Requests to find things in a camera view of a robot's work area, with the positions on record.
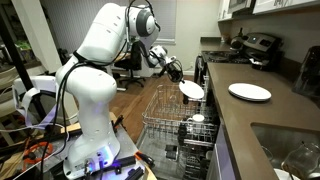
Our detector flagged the white rounded frame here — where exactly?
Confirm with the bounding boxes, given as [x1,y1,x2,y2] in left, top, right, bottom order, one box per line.
[12,75,58,101]

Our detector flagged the black stand pole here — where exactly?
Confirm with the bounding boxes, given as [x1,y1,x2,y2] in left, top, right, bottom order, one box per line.
[0,16,48,121]

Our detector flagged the wire dishwasher rack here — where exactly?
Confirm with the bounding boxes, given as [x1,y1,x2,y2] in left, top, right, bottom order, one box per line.
[164,138,216,180]
[142,84,219,148]

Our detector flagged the wooden office desk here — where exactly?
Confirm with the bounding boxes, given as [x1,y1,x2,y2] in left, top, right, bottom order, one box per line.
[108,52,132,92]

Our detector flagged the black office chair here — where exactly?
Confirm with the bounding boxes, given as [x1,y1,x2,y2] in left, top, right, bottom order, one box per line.
[114,40,148,89]

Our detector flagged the black kitchen stove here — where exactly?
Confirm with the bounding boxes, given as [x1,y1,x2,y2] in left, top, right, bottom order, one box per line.
[193,32,284,88]

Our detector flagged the white ceramic mug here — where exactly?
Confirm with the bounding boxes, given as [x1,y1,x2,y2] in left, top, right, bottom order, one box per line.
[187,113,206,125]

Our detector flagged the pale lavender strap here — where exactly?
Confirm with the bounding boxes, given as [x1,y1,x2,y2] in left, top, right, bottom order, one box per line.
[13,87,63,131]

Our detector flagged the white bowl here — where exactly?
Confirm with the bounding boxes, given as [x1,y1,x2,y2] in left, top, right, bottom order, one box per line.
[273,167,294,180]

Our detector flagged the wire dishwasher lower rack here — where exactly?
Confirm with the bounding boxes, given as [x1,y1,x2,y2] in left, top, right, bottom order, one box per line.
[164,138,216,180]

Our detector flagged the white lower cabinets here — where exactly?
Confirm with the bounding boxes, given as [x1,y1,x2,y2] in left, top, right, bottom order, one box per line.
[205,123,236,180]

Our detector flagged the dark kettle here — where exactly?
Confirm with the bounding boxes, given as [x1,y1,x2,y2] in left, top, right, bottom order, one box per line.
[229,27,247,51]

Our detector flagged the green houseplant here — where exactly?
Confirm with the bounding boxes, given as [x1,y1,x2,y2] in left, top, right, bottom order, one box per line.
[13,39,33,63]

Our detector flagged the open dishwasher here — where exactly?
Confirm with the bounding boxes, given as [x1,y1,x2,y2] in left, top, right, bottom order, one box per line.
[136,74,221,180]

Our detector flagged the metal robot table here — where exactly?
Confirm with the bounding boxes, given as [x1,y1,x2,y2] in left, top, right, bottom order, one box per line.
[43,114,158,180]

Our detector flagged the clear glass jug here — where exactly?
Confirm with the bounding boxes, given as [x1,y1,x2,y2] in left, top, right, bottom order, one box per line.
[281,141,320,180]

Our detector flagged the orange cable coil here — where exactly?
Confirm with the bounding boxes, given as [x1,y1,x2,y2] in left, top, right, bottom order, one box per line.
[22,141,54,164]

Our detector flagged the wire dishwasher upper rack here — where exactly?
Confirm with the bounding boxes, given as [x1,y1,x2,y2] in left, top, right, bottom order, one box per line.
[142,84,219,148]

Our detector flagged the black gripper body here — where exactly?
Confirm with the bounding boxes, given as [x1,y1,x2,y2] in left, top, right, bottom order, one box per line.
[163,59,184,83]

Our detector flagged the white round dinner plate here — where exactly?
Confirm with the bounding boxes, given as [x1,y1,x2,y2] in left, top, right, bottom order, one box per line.
[230,93,272,103]
[178,79,205,101]
[228,82,272,100]

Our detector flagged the white drawer unit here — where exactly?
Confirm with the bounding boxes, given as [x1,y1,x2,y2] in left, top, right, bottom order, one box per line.
[141,63,162,78]

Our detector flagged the white upper cabinets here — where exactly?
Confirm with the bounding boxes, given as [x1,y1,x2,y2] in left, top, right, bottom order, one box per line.
[217,0,320,22]

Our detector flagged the white cabinets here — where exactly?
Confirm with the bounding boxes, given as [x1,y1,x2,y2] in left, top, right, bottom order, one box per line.
[217,0,320,22]
[205,123,236,180]

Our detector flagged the black metal rail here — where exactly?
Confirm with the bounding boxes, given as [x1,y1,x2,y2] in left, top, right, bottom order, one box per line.
[109,155,138,169]

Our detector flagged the steel kitchen sink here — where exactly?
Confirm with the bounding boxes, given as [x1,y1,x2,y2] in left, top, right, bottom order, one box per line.
[250,122,320,180]

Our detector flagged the black orange clamp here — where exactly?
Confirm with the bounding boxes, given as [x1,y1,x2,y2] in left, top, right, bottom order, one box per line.
[112,114,125,134]
[134,150,156,169]

